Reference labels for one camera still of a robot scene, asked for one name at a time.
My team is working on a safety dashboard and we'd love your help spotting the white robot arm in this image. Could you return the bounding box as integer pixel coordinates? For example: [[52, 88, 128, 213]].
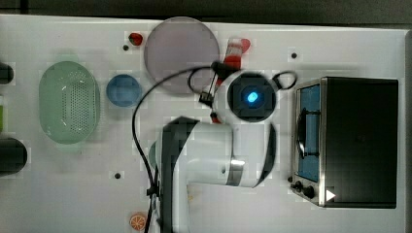
[[154, 71, 279, 233]]

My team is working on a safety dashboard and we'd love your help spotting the grey round plate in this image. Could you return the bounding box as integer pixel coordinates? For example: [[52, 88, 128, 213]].
[[144, 17, 221, 83]]

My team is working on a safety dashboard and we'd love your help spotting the pink strawberry toy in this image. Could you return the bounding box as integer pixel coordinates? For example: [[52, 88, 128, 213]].
[[241, 39, 251, 53]]

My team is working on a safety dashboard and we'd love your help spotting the blue plastic bowl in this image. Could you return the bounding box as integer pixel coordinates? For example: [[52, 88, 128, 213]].
[[106, 74, 142, 108]]

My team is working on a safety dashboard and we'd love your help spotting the dark red strawberry toy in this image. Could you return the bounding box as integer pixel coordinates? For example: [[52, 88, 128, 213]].
[[128, 33, 143, 46]]

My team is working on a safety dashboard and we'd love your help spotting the orange slice toy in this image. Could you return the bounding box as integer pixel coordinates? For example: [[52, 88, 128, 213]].
[[129, 213, 147, 231]]

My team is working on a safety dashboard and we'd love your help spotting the green perforated colander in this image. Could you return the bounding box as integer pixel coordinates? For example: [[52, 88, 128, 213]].
[[39, 54, 100, 152]]

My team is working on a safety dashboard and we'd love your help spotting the silver toaster oven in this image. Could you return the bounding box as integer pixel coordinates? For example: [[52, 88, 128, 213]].
[[289, 77, 399, 209]]

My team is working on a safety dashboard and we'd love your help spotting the large black pot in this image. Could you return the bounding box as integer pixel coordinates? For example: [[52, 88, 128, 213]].
[[0, 138, 28, 177]]

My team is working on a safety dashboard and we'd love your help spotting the small black pot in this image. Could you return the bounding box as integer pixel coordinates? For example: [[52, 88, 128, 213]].
[[0, 62, 15, 84]]

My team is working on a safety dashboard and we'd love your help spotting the green bottle white cap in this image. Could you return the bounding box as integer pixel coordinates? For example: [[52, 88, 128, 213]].
[[0, 95, 4, 132]]

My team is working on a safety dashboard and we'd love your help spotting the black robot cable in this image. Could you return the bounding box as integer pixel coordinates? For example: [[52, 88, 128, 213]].
[[131, 64, 298, 233]]

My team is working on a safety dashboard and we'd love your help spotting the green mug with handle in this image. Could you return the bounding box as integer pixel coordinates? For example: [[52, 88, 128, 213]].
[[149, 141, 156, 168]]

